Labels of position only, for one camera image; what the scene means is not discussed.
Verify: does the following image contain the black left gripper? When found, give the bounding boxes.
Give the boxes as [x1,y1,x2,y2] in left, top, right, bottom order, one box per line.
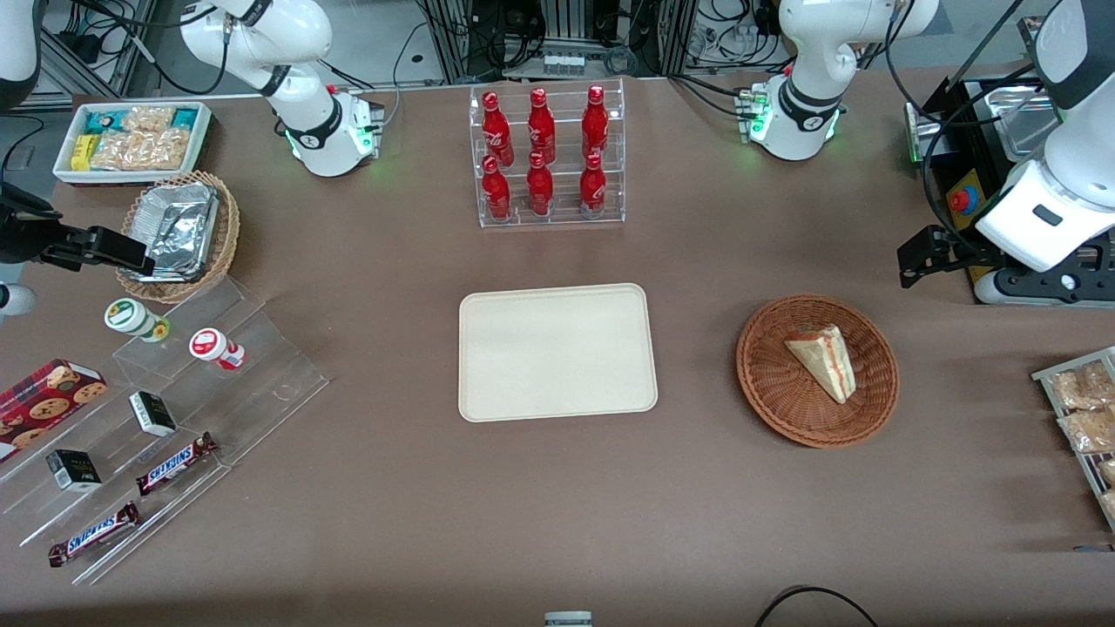
[897,225,1004,290]

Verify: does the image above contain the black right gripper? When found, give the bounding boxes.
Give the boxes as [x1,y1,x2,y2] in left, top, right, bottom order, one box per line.
[0,185,156,278]

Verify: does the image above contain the triangle sandwich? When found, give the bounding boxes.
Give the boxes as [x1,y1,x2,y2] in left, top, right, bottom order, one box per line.
[785,325,859,406]

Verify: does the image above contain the light wicker basket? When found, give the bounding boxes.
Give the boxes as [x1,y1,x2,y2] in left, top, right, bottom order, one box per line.
[115,170,241,305]

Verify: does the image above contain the silver metal tray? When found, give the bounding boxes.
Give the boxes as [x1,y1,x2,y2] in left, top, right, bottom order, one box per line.
[973,85,1061,164]

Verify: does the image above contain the grey tray with snacks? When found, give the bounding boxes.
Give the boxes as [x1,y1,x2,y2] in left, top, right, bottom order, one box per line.
[1031,346,1115,533]

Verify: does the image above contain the brown wicker basket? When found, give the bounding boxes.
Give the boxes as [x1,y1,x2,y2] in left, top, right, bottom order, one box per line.
[736,294,901,450]

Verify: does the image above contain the beige plastic tray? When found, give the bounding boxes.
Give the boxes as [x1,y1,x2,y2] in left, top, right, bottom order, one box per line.
[458,283,659,424]

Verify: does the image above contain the stacked aluminium foil trays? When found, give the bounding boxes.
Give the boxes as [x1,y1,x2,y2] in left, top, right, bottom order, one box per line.
[129,182,220,282]

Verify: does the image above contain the green lid yoghurt cup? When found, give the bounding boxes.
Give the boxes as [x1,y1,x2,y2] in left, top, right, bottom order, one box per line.
[105,298,172,344]

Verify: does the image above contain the clear cracker bag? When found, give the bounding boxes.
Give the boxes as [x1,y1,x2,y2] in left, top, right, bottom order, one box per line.
[122,105,177,134]
[91,128,192,172]

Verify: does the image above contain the red lid yoghurt cup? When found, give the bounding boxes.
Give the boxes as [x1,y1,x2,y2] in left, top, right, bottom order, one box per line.
[189,327,247,373]

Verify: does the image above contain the white plastic snack bin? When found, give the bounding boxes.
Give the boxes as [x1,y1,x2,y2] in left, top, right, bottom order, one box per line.
[52,101,213,186]

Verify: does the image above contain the small black box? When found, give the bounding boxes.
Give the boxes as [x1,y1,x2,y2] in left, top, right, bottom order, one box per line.
[128,390,179,438]
[45,448,104,493]

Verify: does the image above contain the red tartan cookie box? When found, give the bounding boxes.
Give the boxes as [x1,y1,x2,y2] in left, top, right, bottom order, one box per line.
[0,358,110,463]

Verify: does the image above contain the clear acrylic stepped stand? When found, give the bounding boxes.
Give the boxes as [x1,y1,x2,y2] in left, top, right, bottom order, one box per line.
[0,277,331,587]

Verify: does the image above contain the Snickers bar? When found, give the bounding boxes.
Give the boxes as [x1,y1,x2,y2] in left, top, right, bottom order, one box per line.
[47,501,142,569]
[135,431,220,498]

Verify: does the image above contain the red cola bottle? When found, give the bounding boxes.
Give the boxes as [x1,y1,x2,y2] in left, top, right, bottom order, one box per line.
[481,91,517,168]
[527,87,558,165]
[579,152,609,219]
[581,84,611,159]
[526,152,556,217]
[482,155,513,220]

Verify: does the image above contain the clear acrylic bottle rack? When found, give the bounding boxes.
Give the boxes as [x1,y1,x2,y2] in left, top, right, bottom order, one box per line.
[469,78,627,230]

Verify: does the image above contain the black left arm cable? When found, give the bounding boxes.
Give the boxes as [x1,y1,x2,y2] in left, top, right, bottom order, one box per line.
[884,0,1039,223]

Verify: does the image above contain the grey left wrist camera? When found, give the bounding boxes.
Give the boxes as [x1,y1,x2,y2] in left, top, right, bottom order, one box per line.
[974,266,1115,307]

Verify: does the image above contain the black cable loop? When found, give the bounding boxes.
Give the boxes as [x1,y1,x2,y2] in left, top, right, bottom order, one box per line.
[753,585,882,627]

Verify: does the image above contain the aluminium frame rack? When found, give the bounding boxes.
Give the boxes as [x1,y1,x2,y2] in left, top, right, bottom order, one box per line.
[416,0,699,85]

